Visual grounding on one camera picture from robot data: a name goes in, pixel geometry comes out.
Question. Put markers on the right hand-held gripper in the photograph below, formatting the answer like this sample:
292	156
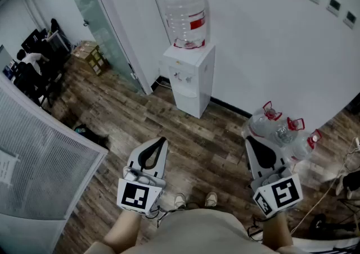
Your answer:
284	191

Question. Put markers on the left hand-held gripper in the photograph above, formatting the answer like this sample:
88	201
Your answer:
136	195

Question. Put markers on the white water dispenser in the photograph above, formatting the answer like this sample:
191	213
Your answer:
204	78

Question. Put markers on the person's left forearm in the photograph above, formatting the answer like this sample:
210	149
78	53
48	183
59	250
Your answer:
123	233

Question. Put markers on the person's right forearm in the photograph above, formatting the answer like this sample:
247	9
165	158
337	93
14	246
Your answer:
277	233

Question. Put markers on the empty clear water jug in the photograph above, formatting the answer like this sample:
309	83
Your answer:
302	146
260	123
285	133

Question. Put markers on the frosted glass door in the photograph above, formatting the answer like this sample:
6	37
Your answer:
98	22

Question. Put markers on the clear water jug red label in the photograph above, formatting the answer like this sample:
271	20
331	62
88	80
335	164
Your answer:
184	11

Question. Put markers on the person's left shoe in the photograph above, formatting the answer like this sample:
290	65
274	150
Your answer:
180	201

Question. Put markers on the person's shoe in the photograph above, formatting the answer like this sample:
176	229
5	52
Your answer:
211	199
180	201

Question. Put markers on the black bag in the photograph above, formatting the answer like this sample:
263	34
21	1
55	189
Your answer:
92	135

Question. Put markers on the person's right shoe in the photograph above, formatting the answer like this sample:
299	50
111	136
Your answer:
211	199

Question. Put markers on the black tripod stand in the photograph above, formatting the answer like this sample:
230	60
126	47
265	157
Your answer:
351	191

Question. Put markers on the person's beige shirt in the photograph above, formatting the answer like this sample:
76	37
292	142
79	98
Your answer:
202	233

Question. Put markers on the frosted glass partition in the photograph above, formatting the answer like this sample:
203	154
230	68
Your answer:
42	163

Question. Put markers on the stack of cardboard boxes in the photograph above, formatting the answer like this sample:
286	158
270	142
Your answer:
91	56

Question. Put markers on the white paper notice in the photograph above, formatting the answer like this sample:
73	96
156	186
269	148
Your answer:
7	167

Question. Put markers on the black office chair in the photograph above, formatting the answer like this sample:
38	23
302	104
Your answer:
28	81

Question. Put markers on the black computer monitor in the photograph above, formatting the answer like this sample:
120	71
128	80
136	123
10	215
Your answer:
32	40

